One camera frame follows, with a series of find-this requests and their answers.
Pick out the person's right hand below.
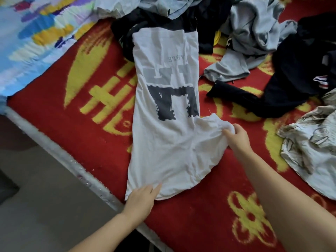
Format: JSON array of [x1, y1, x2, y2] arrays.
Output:
[[222, 123, 256, 165]]

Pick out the person's left hand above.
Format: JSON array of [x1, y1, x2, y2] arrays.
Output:
[[122, 182, 164, 227]]

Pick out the pile of mixed clothes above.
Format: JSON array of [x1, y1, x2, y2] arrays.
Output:
[[93, 0, 336, 202]]

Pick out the black printed t-shirt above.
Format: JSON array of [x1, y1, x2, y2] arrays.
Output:
[[111, 0, 235, 62]]

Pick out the person's left forearm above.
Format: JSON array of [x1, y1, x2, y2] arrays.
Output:
[[68, 211, 145, 252]]

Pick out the person's right forearm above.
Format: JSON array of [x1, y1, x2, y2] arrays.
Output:
[[239, 150, 336, 252]]

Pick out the person's black trousers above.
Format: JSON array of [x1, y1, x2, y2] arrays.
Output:
[[117, 229, 161, 252]]

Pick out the white bed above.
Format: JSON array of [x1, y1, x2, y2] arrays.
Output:
[[0, 0, 336, 252]]

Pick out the red bedsheet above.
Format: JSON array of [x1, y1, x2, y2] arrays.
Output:
[[6, 0, 336, 252]]

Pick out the colourful patterned pillow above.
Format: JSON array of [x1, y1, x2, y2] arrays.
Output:
[[0, 0, 102, 99]]

